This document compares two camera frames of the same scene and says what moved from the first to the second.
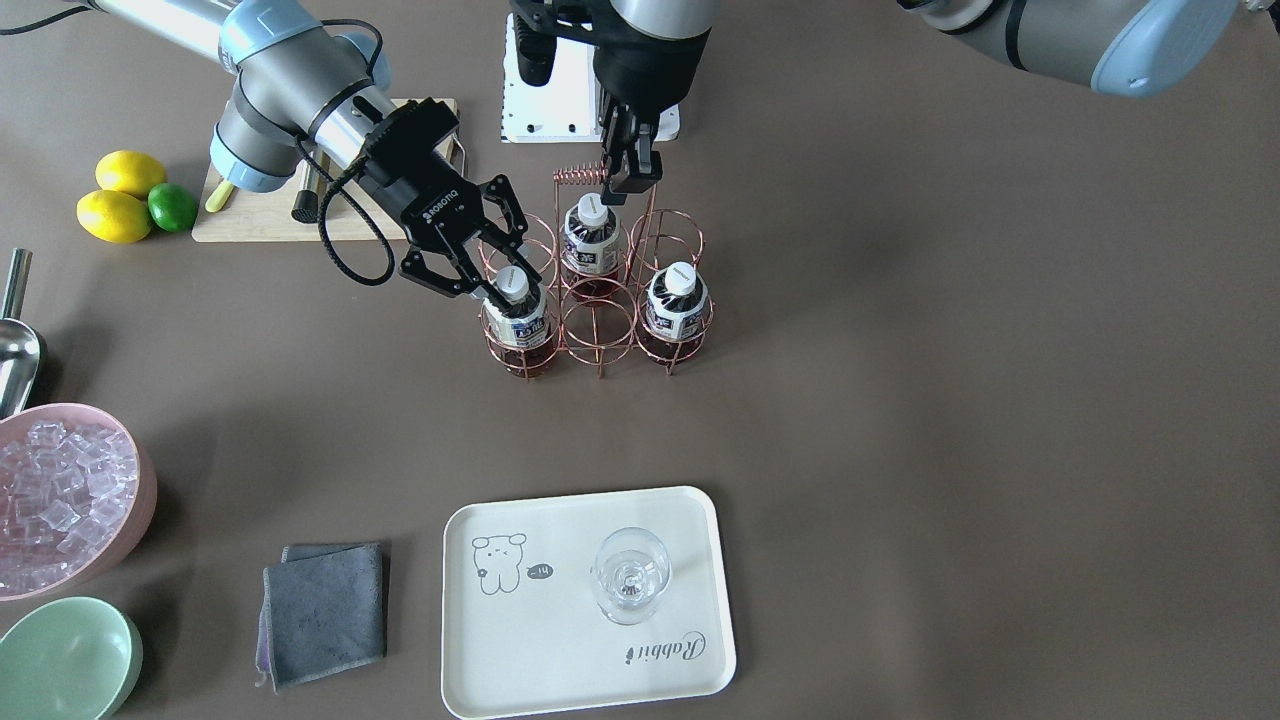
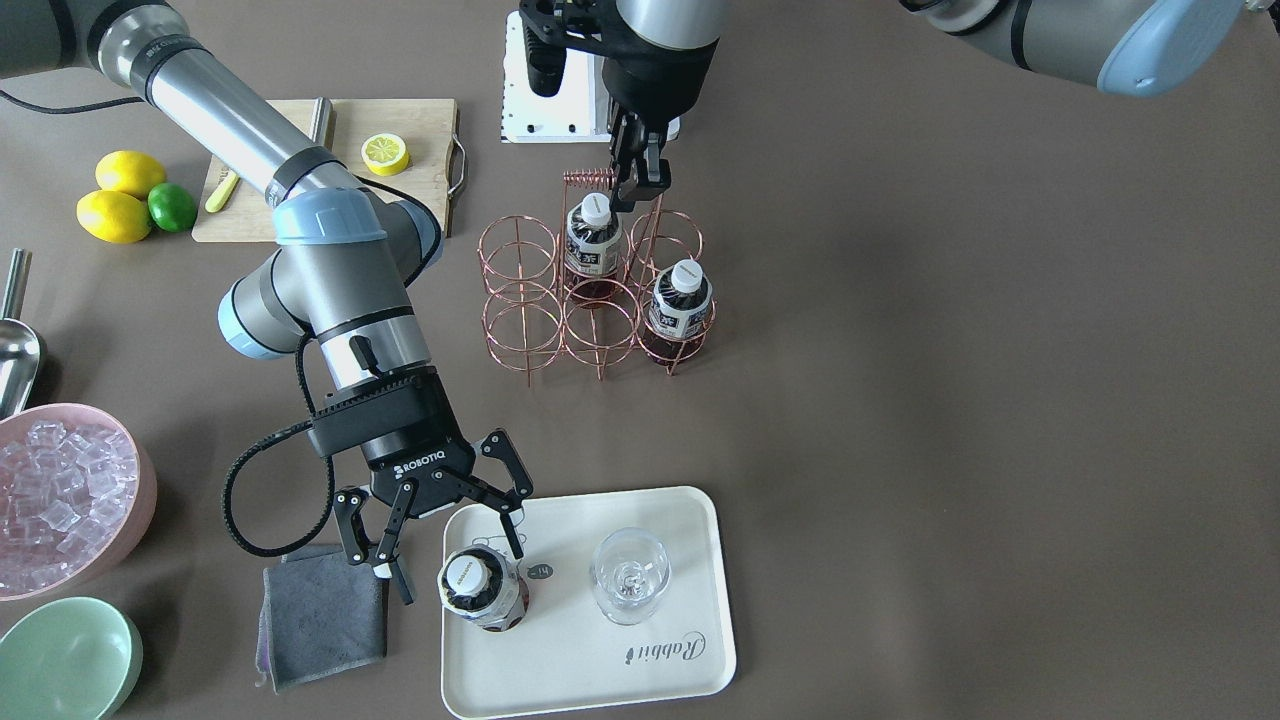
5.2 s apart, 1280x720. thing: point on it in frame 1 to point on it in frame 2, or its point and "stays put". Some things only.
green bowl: [69, 659] stays put
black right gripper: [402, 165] to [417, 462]
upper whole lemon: [129, 171] stays put
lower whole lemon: [114, 216] stays put
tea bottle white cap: [512, 283] to [467, 575]
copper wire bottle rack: [610, 277] stays put
